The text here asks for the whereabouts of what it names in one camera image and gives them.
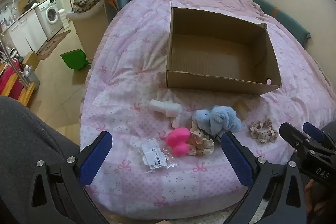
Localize beige frilly scrunchie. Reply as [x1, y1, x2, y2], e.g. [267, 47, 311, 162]
[188, 122, 215, 156]

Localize white paper rolls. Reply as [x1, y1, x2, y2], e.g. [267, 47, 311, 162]
[58, 9, 69, 29]

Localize brown floor carton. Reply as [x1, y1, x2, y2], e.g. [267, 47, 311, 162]
[22, 51, 40, 69]

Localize clear plastic bag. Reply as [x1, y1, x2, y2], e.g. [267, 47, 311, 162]
[130, 138, 175, 173]

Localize cardboard box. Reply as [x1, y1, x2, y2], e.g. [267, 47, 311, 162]
[165, 0, 282, 95]

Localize pink patterned bed quilt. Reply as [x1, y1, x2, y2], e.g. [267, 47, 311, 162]
[79, 0, 336, 220]

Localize green bin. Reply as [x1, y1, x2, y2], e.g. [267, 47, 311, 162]
[60, 49, 91, 71]

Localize teal headboard cushion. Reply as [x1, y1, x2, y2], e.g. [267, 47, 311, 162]
[252, 0, 311, 47]

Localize person's grey trouser leg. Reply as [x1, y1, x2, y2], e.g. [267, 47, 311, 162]
[0, 95, 108, 224]

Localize beige armchair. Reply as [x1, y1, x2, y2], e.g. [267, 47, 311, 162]
[66, 1, 111, 62]

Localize white plastic piece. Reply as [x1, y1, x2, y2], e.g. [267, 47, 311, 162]
[149, 99, 183, 128]

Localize person's right hand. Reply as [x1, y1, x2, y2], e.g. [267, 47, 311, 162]
[304, 179, 322, 214]

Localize white kitchen cabinet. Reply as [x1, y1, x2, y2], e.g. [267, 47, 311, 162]
[8, 11, 48, 56]

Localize blue plush dog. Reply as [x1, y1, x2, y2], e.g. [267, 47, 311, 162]
[193, 105, 242, 135]

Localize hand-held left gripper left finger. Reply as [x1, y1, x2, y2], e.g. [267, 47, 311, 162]
[28, 131, 113, 224]

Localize red suitcase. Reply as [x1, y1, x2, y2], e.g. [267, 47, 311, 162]
[0, 59, 24, 100]

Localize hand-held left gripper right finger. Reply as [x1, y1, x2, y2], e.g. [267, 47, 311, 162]
[221, 132, 307, 224]

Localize white washing machine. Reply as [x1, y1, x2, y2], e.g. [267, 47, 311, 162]
[35, 0, 63, 39]

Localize grey bucket with bottles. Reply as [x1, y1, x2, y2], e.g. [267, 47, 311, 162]
[22, 65, 41, 90]

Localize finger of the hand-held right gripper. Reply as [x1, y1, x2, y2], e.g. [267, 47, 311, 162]
[279, 122, 315, 159]
[302, 122, 332, 152]

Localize brown knitted scrunchie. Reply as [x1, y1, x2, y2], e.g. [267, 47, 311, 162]
[249, 118, 279, 143]

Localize pink heart-shaped soft toy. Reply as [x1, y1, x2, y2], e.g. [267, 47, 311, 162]
[165, 127, 192, 157]

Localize wooden shelf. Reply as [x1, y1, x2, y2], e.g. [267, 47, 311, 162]
[8, 80, 37, 109]

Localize brown doormat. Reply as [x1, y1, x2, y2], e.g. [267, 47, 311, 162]
[37, 29, 71, 60]

